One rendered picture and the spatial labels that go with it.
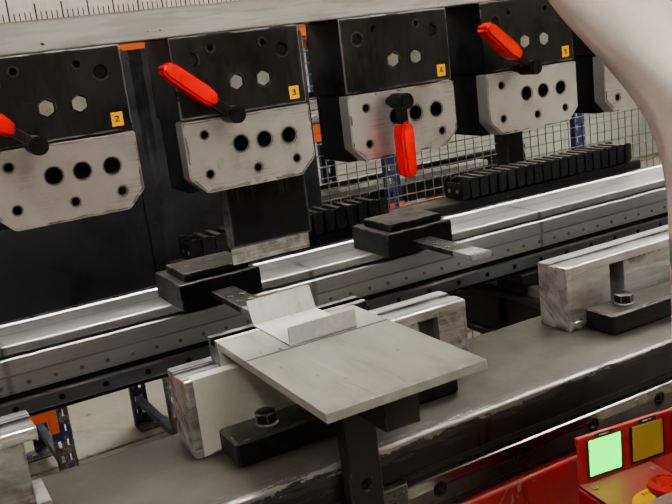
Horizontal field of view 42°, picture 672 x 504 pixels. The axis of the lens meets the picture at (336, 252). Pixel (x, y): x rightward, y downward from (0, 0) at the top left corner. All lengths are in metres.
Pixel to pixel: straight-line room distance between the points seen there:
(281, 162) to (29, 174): 0.27
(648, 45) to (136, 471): 0.78
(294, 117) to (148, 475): 0.43
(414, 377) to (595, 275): 0.53
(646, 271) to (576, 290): 0.14
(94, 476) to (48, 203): 0.33
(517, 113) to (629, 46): 0.74
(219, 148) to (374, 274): 0.51
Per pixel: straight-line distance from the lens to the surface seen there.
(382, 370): 0.87
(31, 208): 0.91
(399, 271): 1.41
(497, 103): 1.14
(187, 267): 1.24
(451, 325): 1.16
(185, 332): 1.27
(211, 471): 1.01
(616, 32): 0.43
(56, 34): 0.91
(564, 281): 1.28
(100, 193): 0.92
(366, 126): 1.03
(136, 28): 0.93
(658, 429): 1.14
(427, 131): 1.08
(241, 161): 0.96
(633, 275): 1.37
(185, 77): 0.90
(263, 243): 1.03
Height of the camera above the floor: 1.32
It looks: 14 degrees down
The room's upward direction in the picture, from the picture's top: 7 degrees counter-clockwise
